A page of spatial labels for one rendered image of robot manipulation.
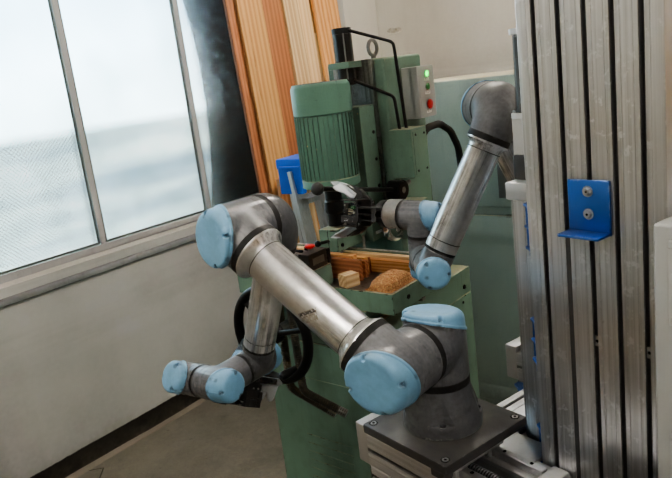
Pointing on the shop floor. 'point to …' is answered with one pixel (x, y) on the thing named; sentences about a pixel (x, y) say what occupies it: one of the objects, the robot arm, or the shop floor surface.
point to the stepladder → (287, 167)
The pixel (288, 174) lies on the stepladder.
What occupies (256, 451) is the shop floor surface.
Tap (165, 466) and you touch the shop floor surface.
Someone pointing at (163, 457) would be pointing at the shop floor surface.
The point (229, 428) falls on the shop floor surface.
